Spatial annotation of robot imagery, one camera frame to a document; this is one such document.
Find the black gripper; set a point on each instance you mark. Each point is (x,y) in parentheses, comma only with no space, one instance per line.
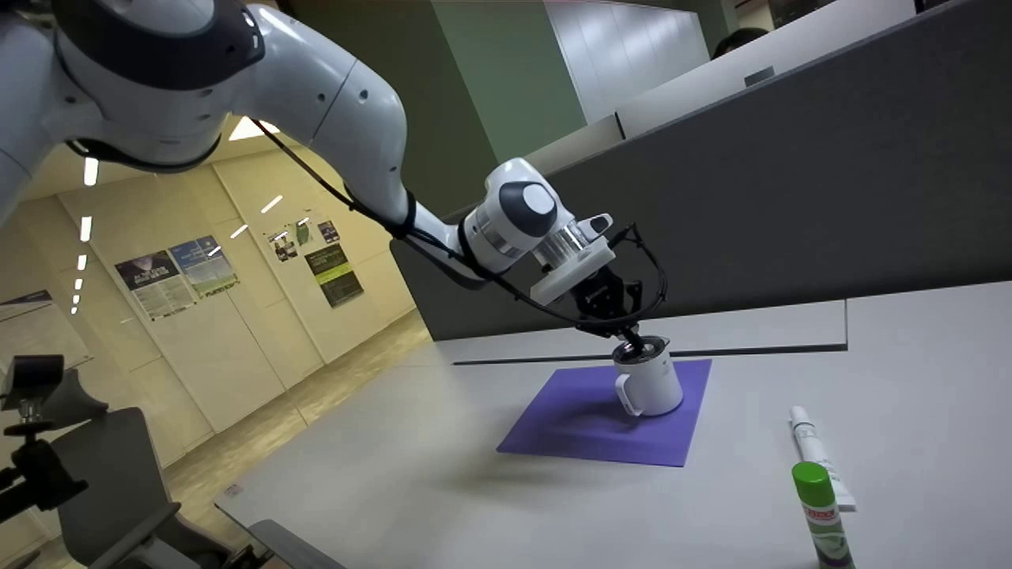
(604,299)

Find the white thermocup with dark lid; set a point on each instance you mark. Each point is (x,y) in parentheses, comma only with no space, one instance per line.
(654,386)

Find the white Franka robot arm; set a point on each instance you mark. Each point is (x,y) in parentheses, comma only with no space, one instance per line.
(316,96)

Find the purple mat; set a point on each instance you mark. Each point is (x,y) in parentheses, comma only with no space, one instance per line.
(574,421)

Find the white marker pen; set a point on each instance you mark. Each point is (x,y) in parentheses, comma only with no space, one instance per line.
(811,438)

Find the grey office partition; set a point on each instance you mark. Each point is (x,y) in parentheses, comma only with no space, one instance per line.
(801,178)

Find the white office partition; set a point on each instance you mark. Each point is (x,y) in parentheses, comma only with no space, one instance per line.
(676,100)

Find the green and white marker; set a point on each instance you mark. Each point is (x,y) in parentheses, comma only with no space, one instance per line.
(824,516)

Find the green pillar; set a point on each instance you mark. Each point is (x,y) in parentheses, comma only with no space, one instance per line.
(496,73)

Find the square ceiling light panel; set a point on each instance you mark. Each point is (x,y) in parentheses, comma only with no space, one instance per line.
(249,129)

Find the grey office chair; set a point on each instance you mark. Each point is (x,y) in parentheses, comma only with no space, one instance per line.
(113,485)

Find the short ceiling light strip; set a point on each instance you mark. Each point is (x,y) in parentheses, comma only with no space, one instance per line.
(87,228)

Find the long ceiling light strip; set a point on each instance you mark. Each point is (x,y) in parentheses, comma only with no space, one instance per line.
(91,170)

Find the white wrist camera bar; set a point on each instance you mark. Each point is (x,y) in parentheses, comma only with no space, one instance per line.
(570,276)

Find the green and black wall poster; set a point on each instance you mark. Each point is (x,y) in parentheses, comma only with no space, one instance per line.
(337,276)

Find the small wall picture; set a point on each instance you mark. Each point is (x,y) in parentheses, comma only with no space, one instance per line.
(285,246)
(306,230)
(329,230)

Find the blue photo wall poster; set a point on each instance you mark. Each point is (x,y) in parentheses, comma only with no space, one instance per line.
(203,267)

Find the dark photo wall poster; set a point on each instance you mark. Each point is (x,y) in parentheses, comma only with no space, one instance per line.
(153,286)

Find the black camera on stand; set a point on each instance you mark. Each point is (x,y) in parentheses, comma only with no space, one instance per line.
(36,421)

